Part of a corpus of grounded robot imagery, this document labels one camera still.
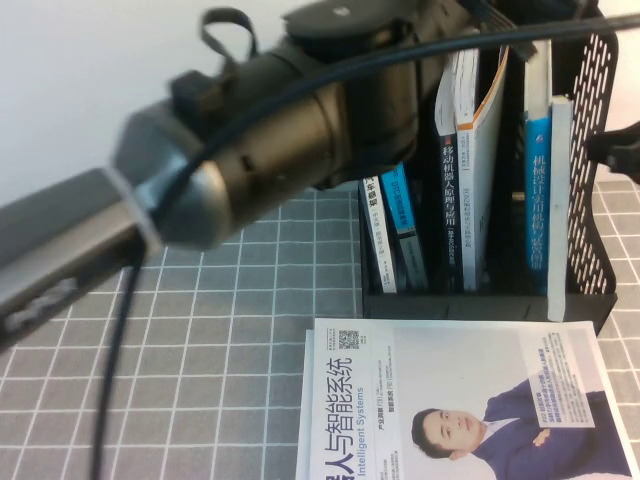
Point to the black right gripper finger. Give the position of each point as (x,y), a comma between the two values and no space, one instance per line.
(617,141)
(625,162)

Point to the white self-driving textbook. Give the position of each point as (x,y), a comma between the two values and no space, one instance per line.
(559,210)

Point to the grey and black left arm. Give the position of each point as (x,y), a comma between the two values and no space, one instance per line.
(280,140)

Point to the blue spine hardcover book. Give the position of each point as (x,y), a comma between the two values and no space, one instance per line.
(537,200)

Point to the white book with orange stripe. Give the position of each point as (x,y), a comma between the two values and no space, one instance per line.
(470,210)

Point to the dark navy spine book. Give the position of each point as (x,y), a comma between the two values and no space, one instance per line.
(448,210)

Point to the black mesh book stand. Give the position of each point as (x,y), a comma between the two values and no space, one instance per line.
(450,305)

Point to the blue and grey spine book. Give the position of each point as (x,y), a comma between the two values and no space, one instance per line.
(402,210)

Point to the white spine paperback book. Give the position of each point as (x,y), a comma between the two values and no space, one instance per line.
(385,240)

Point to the white magazine with man portrait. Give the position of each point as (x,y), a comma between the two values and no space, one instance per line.
(450,360)

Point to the grey checked tablecloth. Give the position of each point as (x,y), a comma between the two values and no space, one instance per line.
(225,350)

